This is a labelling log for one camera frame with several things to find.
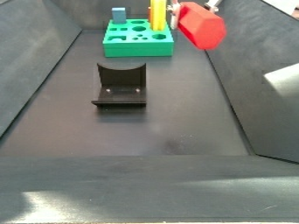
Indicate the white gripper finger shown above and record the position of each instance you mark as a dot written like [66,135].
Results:
[213,5]
[174,9]

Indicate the red hexagon block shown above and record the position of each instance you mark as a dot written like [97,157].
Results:
[202,26]

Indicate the yellow star block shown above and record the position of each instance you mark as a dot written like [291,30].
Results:
[158,14]

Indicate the salmon rounded block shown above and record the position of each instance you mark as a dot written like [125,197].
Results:
[149,10]

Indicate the blue square block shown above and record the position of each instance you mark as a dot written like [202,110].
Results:
[119,15]

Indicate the green shape sorter base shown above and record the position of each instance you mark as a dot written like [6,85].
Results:
[135,40]

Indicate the black curved cradle stand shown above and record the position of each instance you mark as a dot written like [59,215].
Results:
[122,86]

